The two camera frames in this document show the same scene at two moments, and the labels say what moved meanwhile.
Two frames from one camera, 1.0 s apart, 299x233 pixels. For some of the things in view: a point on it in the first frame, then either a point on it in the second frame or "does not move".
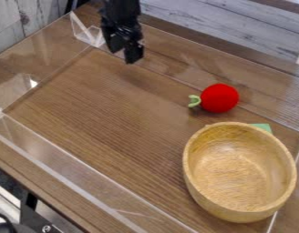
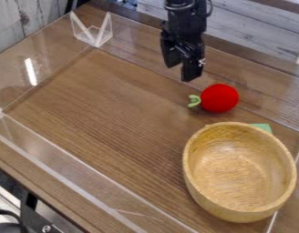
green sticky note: x=263 y=126 does not move
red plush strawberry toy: x=217 y=97 does not move
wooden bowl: x=237 y=170 does not move
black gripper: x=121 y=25 -> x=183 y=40
